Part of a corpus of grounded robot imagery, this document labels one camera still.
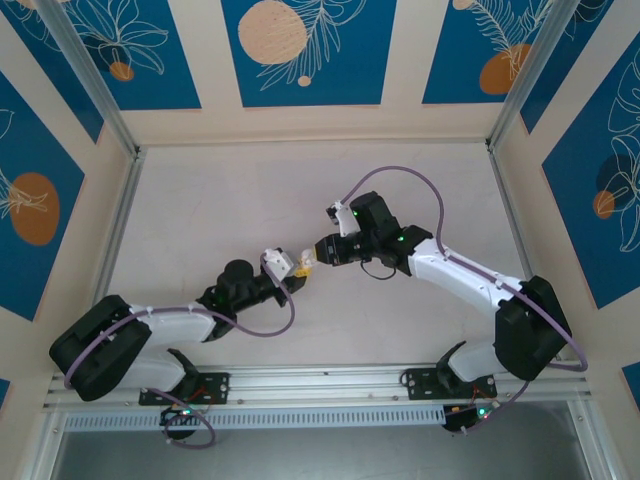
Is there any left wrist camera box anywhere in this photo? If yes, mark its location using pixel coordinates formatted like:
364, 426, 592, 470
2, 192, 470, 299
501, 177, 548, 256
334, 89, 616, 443
261, 247, 297, 280

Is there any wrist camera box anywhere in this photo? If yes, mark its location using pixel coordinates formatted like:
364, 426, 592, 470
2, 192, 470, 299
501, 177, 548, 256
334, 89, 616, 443
323, 199, 362, 237
261, 247, 297, 280

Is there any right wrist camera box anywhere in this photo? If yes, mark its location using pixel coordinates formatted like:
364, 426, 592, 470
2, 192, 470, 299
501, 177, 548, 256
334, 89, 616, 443
323, 199, 362, 237

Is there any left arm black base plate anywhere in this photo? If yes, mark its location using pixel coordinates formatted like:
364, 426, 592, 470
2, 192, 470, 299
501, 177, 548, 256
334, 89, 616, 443
138, 372, 232, 406

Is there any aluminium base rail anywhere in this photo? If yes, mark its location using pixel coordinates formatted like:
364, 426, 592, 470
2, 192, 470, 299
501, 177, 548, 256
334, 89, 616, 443
42, 360, 596, 412

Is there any white slotted cable duct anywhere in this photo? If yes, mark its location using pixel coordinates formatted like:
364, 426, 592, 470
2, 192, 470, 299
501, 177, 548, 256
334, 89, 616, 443
63, 405, 447, 432

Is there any aluminium side rail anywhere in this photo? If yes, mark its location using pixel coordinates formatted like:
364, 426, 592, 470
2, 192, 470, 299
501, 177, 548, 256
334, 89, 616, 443
487, 142, 561, 361
74, 147, 147, 371

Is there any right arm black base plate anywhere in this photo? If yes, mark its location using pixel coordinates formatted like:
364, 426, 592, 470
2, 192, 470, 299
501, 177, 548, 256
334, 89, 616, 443
405, 367, 500, 401

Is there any aluminium frame post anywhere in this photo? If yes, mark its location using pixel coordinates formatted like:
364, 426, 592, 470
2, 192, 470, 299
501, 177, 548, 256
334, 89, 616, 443
485, 0, 576, 151
34, 0, 141, 157

